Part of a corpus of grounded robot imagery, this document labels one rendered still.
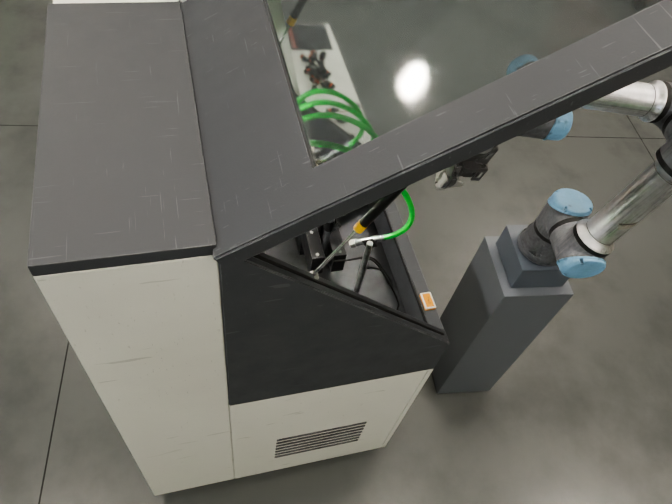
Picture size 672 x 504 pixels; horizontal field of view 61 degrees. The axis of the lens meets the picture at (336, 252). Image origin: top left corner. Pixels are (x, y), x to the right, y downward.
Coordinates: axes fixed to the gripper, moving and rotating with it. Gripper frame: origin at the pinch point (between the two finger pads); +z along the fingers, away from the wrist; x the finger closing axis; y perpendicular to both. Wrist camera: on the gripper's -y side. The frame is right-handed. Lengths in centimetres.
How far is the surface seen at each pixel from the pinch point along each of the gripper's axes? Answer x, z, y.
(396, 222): 3.0, 29.0, -1.3
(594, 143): 118, 144, 176
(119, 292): -37, -22, -70
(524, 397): -39, 112, 78
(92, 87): 4, -23, -78
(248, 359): -42, 10, -47
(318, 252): -9.2, 24.5, -26.6
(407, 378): -42, 39, 0
